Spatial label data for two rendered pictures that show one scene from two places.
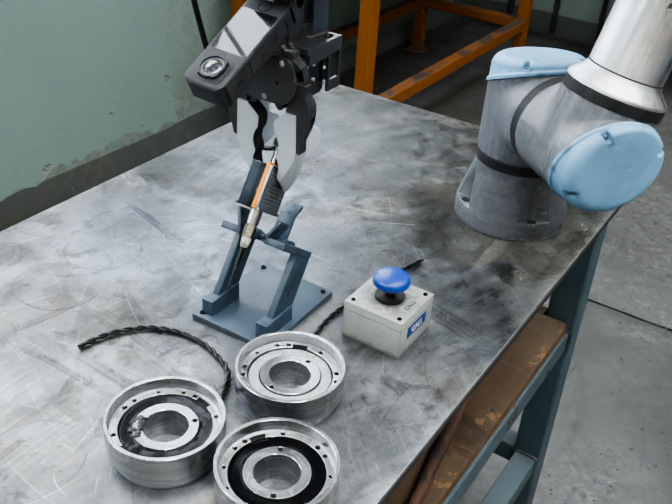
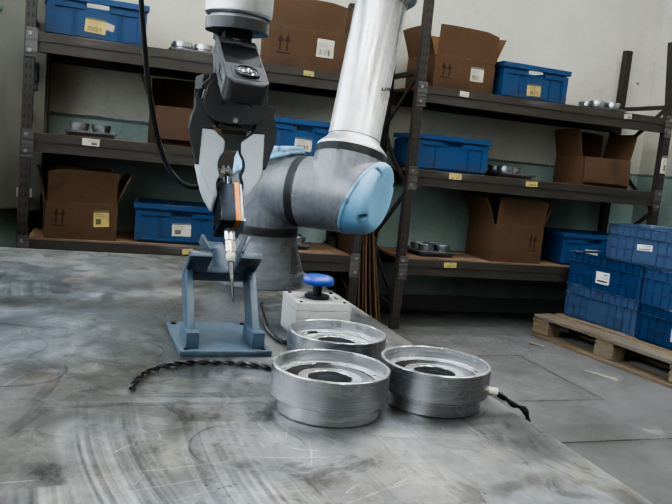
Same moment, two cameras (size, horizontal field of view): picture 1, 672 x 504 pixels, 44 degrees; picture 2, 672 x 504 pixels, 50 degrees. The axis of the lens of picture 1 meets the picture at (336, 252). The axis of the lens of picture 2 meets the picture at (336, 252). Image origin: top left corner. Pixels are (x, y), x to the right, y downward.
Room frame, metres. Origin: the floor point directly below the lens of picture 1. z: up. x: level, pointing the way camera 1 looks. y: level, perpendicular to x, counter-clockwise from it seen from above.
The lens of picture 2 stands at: (0.14, 0.62, 1.02)
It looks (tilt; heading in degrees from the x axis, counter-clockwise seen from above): 7 degrees down; 310
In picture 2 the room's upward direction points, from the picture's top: 6 degrees clockwise
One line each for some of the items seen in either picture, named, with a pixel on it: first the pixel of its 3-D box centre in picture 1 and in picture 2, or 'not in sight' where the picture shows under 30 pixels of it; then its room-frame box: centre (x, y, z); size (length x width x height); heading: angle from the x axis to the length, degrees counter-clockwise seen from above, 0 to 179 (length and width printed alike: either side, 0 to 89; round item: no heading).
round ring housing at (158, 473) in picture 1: (166, 432); (329, 386); (0.53, 0.14, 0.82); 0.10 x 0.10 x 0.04
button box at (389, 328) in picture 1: (390, 310); (314, 312); (0.74, -0.06, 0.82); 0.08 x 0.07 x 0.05; 149
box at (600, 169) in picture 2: not in sight; (592, 158); (2.12, -4.42, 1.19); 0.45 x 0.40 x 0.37; 54
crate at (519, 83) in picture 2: not in sight; (519, 85); (2.46, -3.87, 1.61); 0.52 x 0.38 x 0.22; 62
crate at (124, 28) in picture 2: not in sight; (95, 24); (3.85, -1.59, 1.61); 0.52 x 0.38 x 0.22; 62
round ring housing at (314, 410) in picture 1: (289, 380); (335, 349); (0.61, 0.04, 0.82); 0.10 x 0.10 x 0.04
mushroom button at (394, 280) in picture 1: (390, 293); (317, 293); (0.73, -0.06, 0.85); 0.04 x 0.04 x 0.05
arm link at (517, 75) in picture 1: (533, 102); (270, 184); (1.01, -0.24, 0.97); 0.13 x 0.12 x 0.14; 18
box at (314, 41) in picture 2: not in sight; (301, 38); (3.23, -2.56, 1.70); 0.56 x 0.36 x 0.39; 54
